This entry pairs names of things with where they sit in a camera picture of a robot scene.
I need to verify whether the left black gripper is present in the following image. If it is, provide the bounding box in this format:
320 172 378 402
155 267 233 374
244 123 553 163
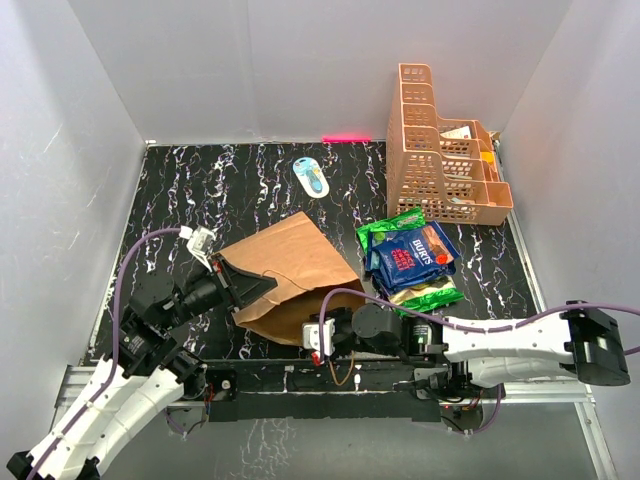
162 251 278 329

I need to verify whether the brown paper bag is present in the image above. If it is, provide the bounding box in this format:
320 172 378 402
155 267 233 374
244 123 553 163
221 212 364 347

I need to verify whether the green Chuba cassava chips bag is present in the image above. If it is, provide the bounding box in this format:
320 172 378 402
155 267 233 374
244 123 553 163
357 207 464 313

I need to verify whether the dark blue Burts chilli bag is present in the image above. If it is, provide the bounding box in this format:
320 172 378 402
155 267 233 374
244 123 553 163
372 222 460 293

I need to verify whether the blue Burts chips bag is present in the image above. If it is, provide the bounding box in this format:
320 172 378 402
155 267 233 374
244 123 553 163
366 231 396 283

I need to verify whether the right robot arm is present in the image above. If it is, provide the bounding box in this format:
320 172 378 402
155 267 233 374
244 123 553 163
302 300 631 400

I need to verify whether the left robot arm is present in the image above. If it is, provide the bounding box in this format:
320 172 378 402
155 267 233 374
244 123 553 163
7 254 277 479

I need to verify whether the blue correction tape blister pack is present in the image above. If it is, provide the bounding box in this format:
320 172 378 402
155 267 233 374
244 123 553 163
292 157 329 199

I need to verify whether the orange plastic file organizer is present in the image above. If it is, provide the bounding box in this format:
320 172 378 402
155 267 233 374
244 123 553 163
386 63 513 226

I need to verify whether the white card in organizer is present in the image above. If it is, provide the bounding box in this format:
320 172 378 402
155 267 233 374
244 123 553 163
439 125 474 140

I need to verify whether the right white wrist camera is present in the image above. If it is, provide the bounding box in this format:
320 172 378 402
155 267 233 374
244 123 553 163
302 318 335 366

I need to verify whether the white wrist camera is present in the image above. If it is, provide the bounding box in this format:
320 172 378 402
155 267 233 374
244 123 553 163
302 318 335 366
179 226 216 272

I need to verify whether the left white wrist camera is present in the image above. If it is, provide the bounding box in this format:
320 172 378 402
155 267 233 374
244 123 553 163
179 226 216 272

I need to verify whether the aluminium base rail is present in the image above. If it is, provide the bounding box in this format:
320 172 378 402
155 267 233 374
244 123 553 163
54 359 619 480

